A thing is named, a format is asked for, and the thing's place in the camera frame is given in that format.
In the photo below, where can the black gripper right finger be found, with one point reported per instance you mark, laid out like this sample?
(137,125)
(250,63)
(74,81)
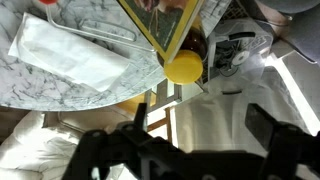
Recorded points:
(261,125)

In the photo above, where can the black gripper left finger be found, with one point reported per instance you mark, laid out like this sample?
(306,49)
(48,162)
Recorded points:
(140,117)

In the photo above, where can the yellow book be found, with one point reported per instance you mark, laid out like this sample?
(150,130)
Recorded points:
(164,23)

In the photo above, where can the clear plastic container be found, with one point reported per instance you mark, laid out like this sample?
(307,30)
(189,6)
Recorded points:
(100,19)

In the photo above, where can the wooden chair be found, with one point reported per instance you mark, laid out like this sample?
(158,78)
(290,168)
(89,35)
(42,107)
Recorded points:
(160,100)

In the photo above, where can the amber jar yellow lid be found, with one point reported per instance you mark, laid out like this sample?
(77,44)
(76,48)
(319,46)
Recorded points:
(187,66)

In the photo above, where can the white sofa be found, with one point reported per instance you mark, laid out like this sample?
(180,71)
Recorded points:
(42,143)

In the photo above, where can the green glass bottle red cap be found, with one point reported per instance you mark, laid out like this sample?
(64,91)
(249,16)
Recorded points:
(47,2)

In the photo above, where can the clear storage bin with cables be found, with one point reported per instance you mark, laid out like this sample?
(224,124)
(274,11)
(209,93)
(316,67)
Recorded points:
(237,51)

